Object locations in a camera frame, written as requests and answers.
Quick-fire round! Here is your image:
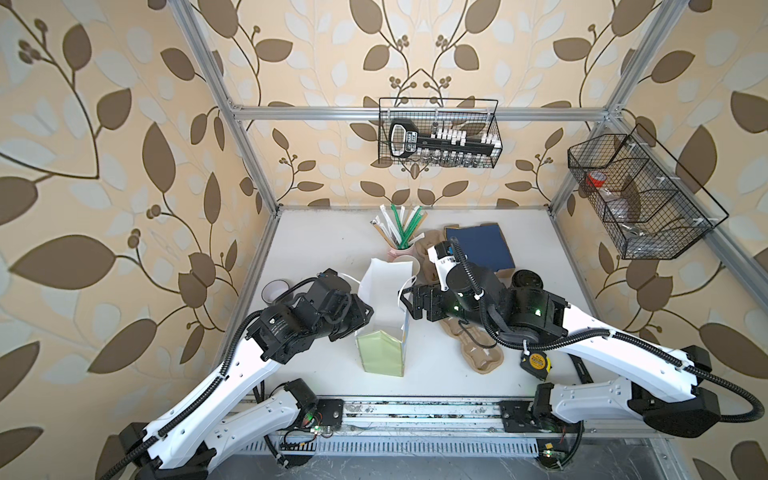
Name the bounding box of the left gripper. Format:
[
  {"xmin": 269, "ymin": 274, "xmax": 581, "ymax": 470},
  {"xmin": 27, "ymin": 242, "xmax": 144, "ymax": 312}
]
[{"xmin": 313, "ymin": 292, "xmax": 379, "ymax": 341}]

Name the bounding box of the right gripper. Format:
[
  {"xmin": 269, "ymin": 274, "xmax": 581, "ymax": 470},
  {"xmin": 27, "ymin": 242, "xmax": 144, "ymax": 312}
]
[{"xmin": 398, "ymin": 280, "xmax": 498, "ymax": 335}]

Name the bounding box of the white green paper bag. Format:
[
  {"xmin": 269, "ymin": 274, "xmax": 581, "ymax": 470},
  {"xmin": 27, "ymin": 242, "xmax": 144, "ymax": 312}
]
[{"xmin": 355, "ymin": 258, "xmax": 416, "ymax": 377}]

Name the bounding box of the black paper coffee cup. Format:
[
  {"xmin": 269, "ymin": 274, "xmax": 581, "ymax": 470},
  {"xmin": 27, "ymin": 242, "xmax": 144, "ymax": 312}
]
[{"xmin": 511, "ymin": 269, "xmax": 544, "ymax": 294}]

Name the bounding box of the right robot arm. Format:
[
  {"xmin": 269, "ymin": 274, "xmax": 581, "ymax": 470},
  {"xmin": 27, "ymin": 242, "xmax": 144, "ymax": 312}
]
[{"xmin": 399, "ymin": 239, "xmax": 765, "ymax": 438}]

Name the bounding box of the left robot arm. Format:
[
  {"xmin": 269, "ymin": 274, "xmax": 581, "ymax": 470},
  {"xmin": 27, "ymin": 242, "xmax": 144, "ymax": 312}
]
[{"xmin": 101, "ymin": 269, "xmax": 374, "ymax": 479}]

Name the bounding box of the remaining black paper cup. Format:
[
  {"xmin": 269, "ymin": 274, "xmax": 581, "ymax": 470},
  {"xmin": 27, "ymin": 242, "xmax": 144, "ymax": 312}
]
[{"xmin": 397, "ymin": 255, "xmax": 421, "ymax": 268}]

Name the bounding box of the pink straw holder cup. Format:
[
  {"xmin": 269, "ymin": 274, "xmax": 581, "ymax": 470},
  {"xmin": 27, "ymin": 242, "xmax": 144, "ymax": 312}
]
[{"xmin": 387, "ymin": 245, "xmax": 414, "ymax": 262}]

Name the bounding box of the white wrapped straw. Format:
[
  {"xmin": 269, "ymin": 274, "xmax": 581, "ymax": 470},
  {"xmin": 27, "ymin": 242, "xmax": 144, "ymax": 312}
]
[{"xmin": 380, "ymin": 205, "xmax": 401, "ymax": 249}]

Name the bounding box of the grey tape roll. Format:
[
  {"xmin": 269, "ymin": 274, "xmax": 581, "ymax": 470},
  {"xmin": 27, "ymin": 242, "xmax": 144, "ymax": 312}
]
[{"xmin": 260, "ymin": 279, "xmax": 290, "ymax": 304}]

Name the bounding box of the yellow tape measure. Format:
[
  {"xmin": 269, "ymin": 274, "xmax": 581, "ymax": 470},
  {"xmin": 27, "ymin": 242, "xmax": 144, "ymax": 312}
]
[{"xmin": 520, "ymin": 351, "xmax": 552, "ymax": 381}]

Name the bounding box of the black tool in basket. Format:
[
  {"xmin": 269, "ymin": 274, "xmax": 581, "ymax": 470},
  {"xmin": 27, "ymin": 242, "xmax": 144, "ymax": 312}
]
[{"xmin": 385, "ymin": 118, "xmax": 502, "ymax": 161}]

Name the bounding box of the black wrench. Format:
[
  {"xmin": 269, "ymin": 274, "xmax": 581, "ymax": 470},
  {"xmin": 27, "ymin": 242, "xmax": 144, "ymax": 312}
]
[{"xmin": 569, "ymin": 355, "xmax": 594, "ymax": 384}]

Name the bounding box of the red item in basket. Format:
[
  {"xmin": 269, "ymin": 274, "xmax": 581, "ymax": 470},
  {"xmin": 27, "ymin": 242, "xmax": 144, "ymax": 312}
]
[{"xmin": 585, "ymin": 171, "xmax": 607, "ymax": 190}]

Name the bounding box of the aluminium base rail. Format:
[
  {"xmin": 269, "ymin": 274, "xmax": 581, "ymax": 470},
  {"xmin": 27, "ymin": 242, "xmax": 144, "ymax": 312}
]
[{"xmin": 175, "ymin": 394, "xmax": 673, "ymax": 458}]

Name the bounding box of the back wire basket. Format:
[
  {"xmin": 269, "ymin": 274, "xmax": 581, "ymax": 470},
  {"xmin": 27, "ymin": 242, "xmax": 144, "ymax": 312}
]
[{"xmin": 378, "ymin": 96, "xmax": 503, "ymax": 169}]

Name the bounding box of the wire basket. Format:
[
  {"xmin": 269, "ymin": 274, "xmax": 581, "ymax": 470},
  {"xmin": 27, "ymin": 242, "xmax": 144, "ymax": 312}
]
[
  {"xmin": 567, "ymin": 124, "xmax": 729, "ymax": 260},
  {"xmin": 378, "ymin": 96, "xmax": 503, "ymax": 169}
]

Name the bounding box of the right wire basket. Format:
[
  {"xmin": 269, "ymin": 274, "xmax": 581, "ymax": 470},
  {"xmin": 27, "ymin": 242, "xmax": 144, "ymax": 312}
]
[{"xmin": 567, "ymin": 124, "xmax": 729, "ymax": 260}]

